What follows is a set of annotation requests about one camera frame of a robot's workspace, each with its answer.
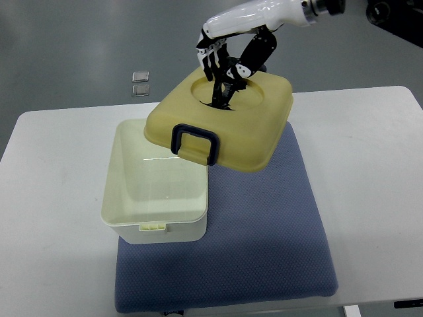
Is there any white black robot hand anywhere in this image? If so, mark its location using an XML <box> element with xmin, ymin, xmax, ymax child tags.
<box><xmin>194</xmin><ymin>0</ymin><xmax>320</xmax><ymax>110</ymax></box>

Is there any yellow box lid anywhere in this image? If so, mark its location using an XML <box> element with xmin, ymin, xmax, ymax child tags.
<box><xmin>144</xmin><ymin>68</ymin><xmax>293</xmax><ymax>172</ymax></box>

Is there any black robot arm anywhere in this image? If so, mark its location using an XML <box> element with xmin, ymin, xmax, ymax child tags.
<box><xmin>366</xmin><ymin>0</ymin><xmax>422</xmax><ymax>48</ymax></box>

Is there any white storage box base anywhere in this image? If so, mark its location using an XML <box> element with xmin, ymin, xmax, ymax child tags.
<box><xmin>101</xmin><ymin>119</ymin><xmax>208</xmax><ymax>244</ymax></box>

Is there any upper metal floor plate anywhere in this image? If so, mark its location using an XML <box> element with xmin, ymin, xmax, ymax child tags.
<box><xmin>132</xmin><ymin>71</ymin><xmax>149</xmax><ymax>83</ymax></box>

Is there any metal floor plate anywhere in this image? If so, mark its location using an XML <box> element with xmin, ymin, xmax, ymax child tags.
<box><xmin>132</xmin><ymin>71</ymin><xmax>149</xmax><ymax>83</ymax></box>
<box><xmin>132</xmin><ymin>84</ymin><xmax>150</xmax><ymax>97</ymax></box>

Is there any lower metal floor plate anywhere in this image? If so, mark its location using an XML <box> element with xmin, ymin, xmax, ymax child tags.
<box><xmin>132</xmin><ymin>84</ymin><xmax>150</xmax><ymax>97</ymax></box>

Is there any blue foam cushion mat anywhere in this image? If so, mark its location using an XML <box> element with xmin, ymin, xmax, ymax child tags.
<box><xmin>115</xmin><ymin>124</ymin><xmax>338</xmax><ymax>313</ymax></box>

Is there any black table control panel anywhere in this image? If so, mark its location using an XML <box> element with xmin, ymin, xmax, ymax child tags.
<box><xmin>393</xmin><ymin>299</ymin><xmax>423</xmax><ymax>309</ymax></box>

